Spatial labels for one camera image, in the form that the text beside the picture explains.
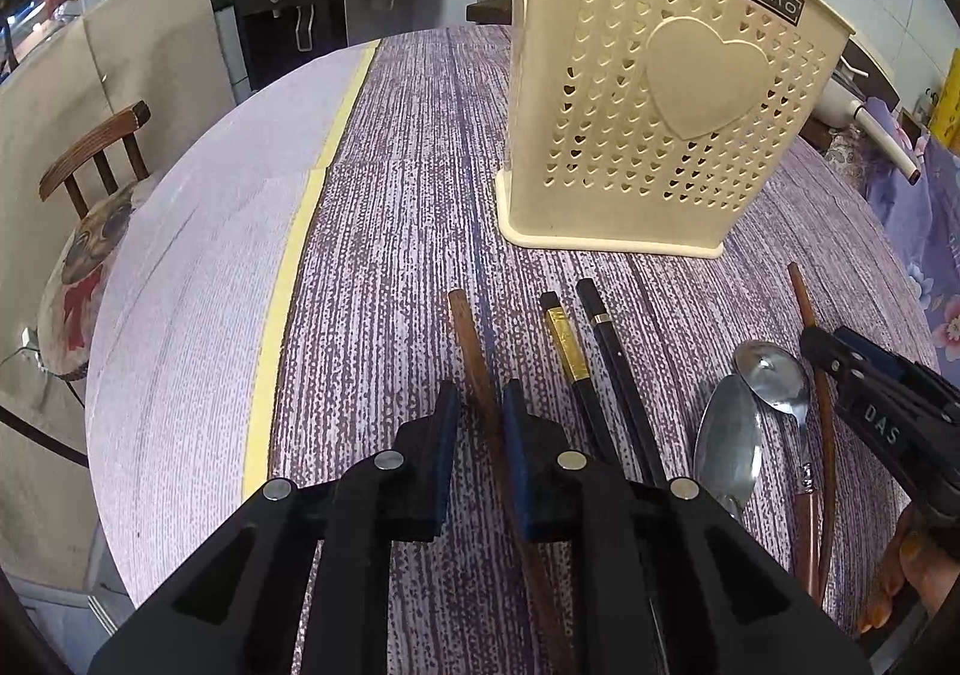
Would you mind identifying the brown wooden chopstick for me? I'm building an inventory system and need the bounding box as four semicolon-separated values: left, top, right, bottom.
788;262;836;604
448;288;574;673

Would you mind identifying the right hand orange glove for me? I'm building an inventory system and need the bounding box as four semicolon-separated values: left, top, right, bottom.
857;505;958;633

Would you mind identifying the large steel spoon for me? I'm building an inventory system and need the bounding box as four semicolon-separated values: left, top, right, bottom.
693;373;761;522

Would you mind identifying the purple floral cloth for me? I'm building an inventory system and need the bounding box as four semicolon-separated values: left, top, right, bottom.
866;139;958;384

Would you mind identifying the black chopstick plain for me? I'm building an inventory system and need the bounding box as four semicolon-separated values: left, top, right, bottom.
576;278;669;488

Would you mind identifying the black chopstick gold band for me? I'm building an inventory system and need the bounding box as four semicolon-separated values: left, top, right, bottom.
539;292;622;470

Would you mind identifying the yellow package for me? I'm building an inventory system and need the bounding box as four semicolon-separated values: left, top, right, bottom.
929;49;960;154

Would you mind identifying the cream frying pan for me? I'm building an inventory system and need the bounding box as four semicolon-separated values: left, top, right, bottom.
812;35;921;184

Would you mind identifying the pug print seat cushion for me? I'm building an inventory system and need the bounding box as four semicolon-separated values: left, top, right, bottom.
37;176;160;381

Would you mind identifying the cream perforated utensil holder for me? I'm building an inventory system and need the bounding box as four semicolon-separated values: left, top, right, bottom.
494;0;853;259

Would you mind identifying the wooden chair with cushion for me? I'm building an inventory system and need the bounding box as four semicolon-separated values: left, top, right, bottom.
37;100;151;220

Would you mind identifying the steel spoon wooden handle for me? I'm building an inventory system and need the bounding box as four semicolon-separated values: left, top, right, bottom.
734;340;818;599

